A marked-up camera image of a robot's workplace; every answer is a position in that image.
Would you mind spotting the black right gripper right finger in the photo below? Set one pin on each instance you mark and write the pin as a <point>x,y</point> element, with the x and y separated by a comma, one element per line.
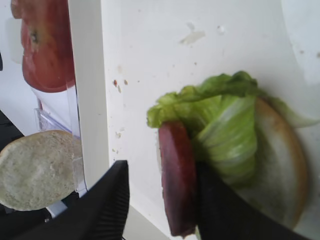
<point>223,215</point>

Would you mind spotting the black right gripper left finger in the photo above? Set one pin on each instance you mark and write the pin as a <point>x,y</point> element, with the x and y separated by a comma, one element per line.
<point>101,214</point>

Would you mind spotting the round meat patty slice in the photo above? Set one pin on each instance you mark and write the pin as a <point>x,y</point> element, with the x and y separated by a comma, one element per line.
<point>178,178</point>

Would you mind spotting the green lettuce leaf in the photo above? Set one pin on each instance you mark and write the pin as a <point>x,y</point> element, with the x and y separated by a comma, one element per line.
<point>219,116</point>

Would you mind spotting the front tomato slice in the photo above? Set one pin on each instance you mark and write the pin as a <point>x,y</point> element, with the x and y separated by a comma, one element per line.
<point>47,61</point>

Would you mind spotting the bottom bun slice on tray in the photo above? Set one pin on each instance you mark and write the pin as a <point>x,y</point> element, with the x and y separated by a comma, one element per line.
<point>279,188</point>

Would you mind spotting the pale bun half left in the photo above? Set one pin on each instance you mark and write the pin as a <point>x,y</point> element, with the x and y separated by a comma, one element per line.
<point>38,170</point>

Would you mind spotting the left long clear divider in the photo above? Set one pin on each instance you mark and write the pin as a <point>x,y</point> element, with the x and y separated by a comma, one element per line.
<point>59,111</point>

